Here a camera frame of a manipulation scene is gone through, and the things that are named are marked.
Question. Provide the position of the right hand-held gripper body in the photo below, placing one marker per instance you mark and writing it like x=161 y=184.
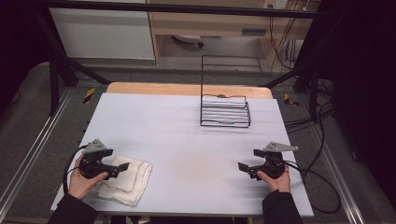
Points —
x=273 y=163

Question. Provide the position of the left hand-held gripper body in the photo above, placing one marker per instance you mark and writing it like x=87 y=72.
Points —
x=90 y=166

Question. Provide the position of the white cloth with red stitching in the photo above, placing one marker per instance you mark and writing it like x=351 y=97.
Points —
x=130 y=182

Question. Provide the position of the person's right hand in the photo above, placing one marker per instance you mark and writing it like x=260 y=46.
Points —
x=280 y=183

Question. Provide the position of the person's left hand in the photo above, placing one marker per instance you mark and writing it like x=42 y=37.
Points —
x=79 y=185

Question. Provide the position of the pale blue table cover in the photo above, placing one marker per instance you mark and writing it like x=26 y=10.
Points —
x=186 y=149

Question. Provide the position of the white cabinet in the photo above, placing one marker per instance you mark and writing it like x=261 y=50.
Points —
x=102 y=34

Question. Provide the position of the black curtain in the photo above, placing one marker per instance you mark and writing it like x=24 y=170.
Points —
x=18 y=46
x=364 y=77

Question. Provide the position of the white chair base with caster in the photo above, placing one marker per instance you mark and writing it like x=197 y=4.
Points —
x=186 y=38

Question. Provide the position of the light wooden desk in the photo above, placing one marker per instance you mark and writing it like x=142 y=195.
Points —
x=202 y=26

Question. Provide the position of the aluminium floor rail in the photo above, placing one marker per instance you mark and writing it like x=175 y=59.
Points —
x=339 y=174
x=34 y=143

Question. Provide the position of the white wall socket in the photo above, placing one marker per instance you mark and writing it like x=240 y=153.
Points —
x=275 y=3

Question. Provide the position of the black metal frame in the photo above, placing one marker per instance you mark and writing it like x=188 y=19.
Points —
x=186 y=9

